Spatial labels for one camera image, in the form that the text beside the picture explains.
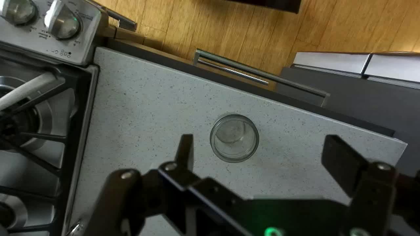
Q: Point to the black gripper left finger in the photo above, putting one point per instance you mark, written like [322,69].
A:
[186,150]

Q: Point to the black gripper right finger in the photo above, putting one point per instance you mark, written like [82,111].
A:
[343,161]

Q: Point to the small clear glass container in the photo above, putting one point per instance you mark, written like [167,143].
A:
[237,157]

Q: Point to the stainless steel refrigerator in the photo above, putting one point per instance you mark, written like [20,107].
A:
[385,104]

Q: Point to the stainless steel gas range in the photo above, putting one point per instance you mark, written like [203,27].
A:
[27,165]

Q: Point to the silver range knob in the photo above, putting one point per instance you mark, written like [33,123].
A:
[66,21]
[20,10]

